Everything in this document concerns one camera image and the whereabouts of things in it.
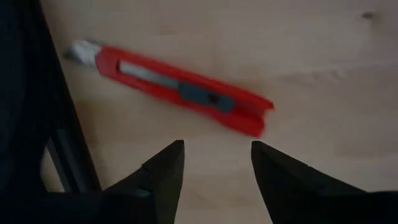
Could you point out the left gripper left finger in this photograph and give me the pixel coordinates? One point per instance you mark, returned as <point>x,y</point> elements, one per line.
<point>161,180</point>

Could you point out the red box cutter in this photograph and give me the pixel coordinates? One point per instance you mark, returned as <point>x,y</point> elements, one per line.
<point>186,90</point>

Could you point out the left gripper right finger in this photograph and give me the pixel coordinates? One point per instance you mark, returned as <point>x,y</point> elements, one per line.
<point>286,186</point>

